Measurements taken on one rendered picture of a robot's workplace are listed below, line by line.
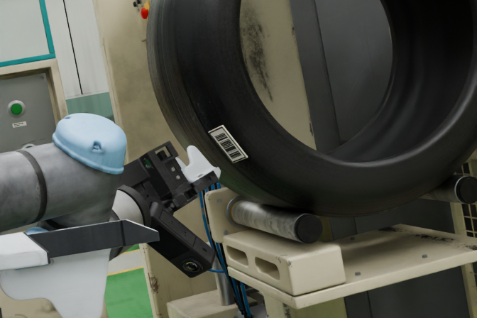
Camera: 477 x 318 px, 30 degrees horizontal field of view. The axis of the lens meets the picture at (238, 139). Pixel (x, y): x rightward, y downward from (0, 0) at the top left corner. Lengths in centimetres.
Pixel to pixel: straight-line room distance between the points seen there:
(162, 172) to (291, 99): 66
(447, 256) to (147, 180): 56
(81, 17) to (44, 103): 857
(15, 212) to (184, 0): 55
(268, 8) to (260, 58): 10
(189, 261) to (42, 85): 100
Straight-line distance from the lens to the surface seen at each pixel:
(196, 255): 111
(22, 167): 88
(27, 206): 87
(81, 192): 91
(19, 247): 40
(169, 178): 111
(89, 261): 54
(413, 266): 143
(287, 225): 137
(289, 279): 135
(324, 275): 136
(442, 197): 151
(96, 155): 90
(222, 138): 130
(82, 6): 1061
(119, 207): 103
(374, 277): 140
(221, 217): 166
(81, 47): 1055
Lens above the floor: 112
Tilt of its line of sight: 3 degrees down
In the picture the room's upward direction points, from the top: 11 degrees counter-clockwise
